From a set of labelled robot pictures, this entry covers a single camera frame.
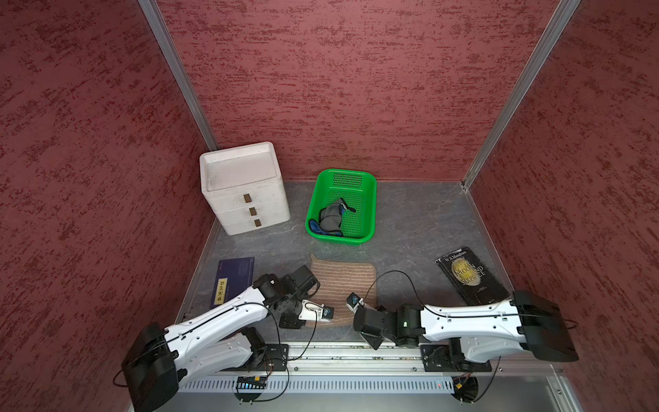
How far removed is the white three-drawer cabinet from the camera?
0.89 metres

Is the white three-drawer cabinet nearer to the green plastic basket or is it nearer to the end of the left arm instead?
the green plastic basket

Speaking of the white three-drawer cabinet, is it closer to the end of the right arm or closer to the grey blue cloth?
the grey blue cloth

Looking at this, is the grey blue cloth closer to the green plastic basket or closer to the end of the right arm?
the green plastic basket

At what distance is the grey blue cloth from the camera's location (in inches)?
37.5

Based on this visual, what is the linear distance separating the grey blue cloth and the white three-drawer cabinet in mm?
155

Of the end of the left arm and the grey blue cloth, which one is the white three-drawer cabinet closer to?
the grey blue cloth

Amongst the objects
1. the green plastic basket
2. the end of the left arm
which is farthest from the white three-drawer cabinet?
the end of the left arm

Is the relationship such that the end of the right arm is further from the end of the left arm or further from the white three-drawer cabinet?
the white three-drawer cabinet

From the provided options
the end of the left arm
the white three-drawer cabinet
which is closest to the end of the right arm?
the end of the left arm

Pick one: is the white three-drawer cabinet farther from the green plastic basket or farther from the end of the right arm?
the end of the right arm

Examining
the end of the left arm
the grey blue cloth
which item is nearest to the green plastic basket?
the grey blue cloth

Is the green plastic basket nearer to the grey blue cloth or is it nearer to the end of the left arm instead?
the grey blue cloth
